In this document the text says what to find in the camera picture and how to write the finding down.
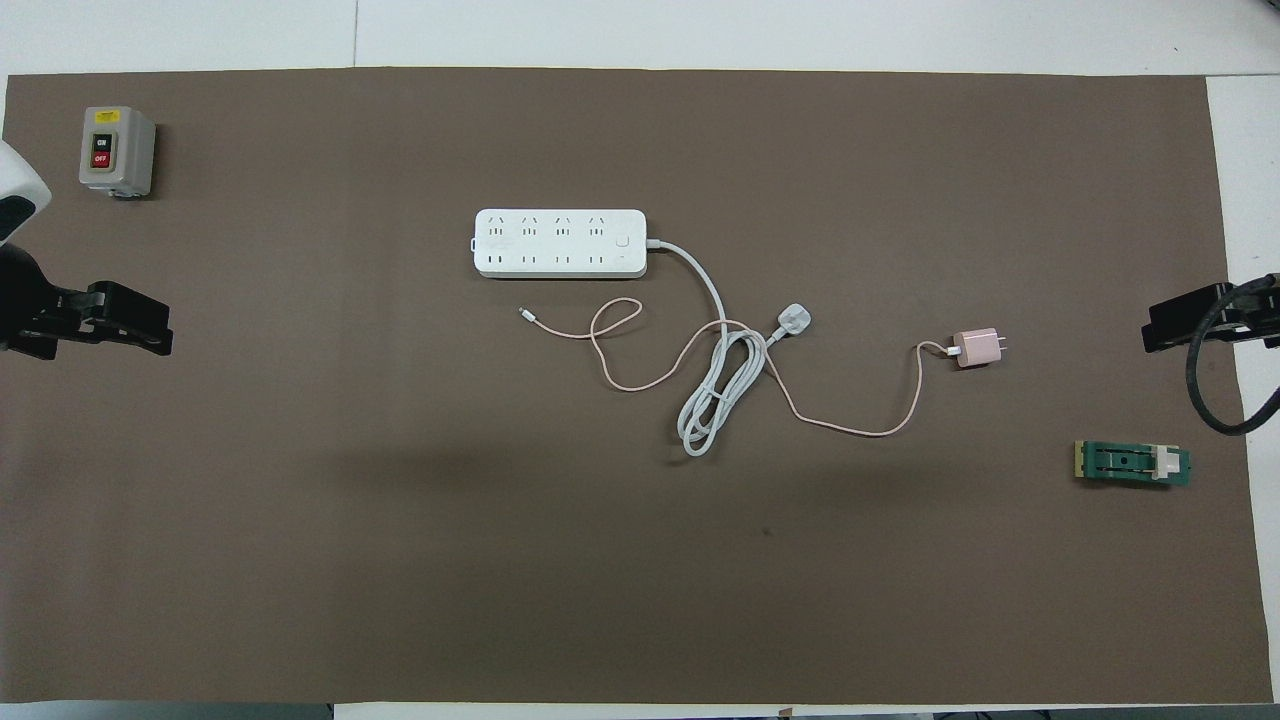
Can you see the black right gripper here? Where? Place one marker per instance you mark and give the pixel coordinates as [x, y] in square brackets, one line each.
[1262, 315]

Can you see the pink charger adapter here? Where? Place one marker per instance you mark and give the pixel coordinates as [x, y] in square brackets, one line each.
[976, 348]

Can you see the green knife switch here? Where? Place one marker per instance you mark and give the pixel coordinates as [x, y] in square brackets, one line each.
[1130, 463]

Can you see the white power strip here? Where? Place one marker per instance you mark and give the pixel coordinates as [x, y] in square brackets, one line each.
[560, 243]

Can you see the brown table mat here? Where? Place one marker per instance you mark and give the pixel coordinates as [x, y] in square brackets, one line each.
[500, 560]

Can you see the grey on-off switch box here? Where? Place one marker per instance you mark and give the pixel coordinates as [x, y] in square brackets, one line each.
[115, 150]

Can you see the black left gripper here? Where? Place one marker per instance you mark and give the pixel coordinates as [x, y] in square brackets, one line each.
[25, 300]

